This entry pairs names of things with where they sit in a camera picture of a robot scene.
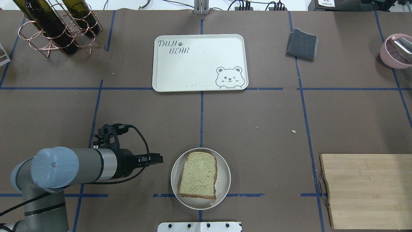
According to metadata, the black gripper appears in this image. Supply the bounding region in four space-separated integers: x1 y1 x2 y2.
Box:
93 124 164 179

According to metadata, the bread slice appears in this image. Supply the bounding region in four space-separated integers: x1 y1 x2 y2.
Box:
178 151 218 200

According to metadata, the white round plate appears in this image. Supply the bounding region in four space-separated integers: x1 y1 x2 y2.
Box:
170 147 231 210

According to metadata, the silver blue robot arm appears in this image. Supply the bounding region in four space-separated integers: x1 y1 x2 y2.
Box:
1 123 163 232

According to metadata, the white bear tray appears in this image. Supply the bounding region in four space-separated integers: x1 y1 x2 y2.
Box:
152 34 249 92

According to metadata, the dark green wine bottle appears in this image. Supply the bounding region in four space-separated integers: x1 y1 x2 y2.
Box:
14 0 78 56

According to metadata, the grey folded cloth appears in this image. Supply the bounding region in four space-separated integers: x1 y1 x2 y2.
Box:
286 28 318 61

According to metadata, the light wooden cutting board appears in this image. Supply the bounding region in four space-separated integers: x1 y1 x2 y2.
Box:
320 154 412 230

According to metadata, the black desktop box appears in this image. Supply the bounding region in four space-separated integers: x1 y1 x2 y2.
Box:
308 0 397 12

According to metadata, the pink bowl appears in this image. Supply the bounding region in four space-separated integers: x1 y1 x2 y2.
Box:
380 34 412 69

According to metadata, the silver metal scoop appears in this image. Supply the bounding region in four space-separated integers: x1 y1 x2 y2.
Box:
389 38 412 59

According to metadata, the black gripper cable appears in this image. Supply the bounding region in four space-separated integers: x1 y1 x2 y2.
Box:
93 124 150 185

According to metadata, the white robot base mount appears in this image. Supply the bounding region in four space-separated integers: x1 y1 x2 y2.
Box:
157 221 242 232

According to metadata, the copper wire bottle rack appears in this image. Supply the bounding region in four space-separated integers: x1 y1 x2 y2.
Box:
14 0 102 58

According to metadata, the aluminium frame post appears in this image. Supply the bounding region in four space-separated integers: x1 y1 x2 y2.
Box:
194 0 210 15

